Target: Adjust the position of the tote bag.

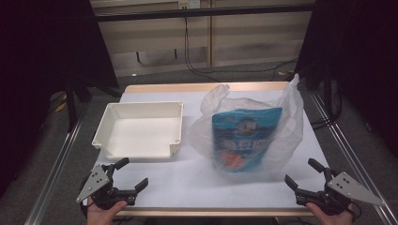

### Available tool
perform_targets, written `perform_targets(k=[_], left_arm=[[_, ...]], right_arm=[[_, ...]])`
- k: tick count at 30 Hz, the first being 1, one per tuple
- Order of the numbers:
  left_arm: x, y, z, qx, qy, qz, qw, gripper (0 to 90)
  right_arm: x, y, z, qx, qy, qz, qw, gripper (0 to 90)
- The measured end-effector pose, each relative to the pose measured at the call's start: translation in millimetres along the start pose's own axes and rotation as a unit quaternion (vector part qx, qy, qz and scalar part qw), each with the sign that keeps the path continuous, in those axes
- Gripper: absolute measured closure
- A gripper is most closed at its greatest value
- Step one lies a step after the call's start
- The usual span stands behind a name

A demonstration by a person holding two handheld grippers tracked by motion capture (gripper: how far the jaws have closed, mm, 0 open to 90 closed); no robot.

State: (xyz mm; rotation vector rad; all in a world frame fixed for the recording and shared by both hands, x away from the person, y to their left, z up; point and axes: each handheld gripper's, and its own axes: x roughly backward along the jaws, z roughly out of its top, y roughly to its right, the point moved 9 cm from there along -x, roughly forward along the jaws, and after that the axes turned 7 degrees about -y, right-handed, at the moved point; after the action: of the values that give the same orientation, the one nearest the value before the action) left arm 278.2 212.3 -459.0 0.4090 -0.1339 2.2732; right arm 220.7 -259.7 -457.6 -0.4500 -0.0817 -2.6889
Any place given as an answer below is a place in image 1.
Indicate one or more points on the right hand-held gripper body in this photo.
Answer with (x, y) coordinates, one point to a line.
(347, 189)

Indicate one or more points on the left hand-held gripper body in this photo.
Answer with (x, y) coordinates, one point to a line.
(95, 184)

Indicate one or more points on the translucent white plastic bag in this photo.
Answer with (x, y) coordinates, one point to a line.
(291, 125)

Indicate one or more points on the blue snack packet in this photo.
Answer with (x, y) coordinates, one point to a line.
(244, 137)

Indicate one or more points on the person's left hand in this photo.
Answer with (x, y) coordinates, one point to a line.
(100, 217)

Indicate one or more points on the person's right hand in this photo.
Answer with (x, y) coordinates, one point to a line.
(331, 220)

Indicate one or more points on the white plastic tray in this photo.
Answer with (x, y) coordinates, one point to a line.
(140, 134)

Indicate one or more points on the black metal stand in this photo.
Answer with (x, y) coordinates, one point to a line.
(328, 93)
(71, 106)

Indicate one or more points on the yellow floor tape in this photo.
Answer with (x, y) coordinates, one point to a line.
(61, 107)

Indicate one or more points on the black curtain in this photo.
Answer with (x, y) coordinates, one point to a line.
(37, 62)
(359, 62)

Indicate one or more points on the black horizontal bar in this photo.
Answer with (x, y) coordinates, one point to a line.
(203, 12)

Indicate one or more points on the metal floor rail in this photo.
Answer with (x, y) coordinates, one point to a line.
(353, 156)
(56, 168)

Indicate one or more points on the white wall socket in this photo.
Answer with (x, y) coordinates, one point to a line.
(189, 3)

